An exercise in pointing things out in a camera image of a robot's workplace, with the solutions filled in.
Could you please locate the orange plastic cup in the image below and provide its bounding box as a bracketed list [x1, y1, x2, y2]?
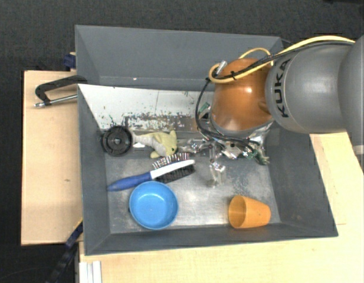
[228, 195, 272, 229]

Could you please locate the black round disc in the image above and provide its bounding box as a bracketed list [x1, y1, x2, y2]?
[100, 125, 133, 157]

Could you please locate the pale wood board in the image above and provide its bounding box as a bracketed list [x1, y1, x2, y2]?
[20, 70, 84, 246]

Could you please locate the yellow and white plush toy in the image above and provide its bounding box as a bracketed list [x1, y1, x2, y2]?
[132, 130, 179, 159]

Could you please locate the blue and white hairbrush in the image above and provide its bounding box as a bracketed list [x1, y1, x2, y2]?
[106, 152, 197, 193]

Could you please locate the blue bowl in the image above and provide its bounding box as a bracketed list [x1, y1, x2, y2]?
[128, 180, 179, 231]

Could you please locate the grey metal bin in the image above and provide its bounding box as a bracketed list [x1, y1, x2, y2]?
[74, 24, 339, 256]

